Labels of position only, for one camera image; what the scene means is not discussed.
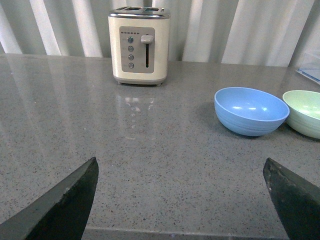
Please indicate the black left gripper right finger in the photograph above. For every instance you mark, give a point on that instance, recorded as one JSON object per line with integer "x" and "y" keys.
{"x": 296, "y": 201}

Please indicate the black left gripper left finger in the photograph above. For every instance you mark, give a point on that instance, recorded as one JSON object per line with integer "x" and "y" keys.
{"x": 61, "y": 213}

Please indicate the green bowl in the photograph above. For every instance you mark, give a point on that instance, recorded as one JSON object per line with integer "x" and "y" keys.
{"x": 304, "y": 116}

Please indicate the blue bowl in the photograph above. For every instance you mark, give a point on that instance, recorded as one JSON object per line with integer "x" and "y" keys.
{"x": 249, "y": 112}

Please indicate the clear plastic food container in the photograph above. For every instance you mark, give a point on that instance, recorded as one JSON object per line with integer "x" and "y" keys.
{"x": 310, "y": 67}

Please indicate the white curtain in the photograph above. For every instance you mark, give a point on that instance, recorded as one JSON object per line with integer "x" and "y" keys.
{"x": 249, "y": 32}

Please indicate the cream two-slot toaster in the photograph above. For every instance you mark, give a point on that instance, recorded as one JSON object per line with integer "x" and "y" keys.
{"x": 139, "y": 41}

